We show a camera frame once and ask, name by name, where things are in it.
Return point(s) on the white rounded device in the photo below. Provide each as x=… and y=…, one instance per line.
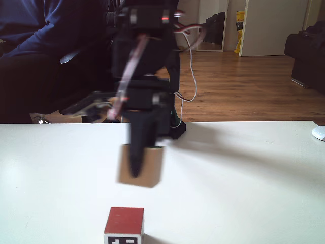
x=320, y=132

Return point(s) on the person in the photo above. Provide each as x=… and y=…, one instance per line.
x=25, y=38

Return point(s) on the yellow bag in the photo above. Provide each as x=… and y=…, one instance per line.
x=238, y=38

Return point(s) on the leaning wall mirror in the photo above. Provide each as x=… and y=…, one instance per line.
x=213, y=30

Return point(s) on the black sofa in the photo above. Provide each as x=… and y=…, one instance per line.
x=309, y=63

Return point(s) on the wooden cube with green face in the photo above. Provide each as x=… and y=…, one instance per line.
x=153, y=165

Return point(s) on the white cabinet panel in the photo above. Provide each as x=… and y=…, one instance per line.
x=274, y=25

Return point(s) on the marker cube red blue faces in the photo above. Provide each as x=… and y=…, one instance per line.
x=124, y=219

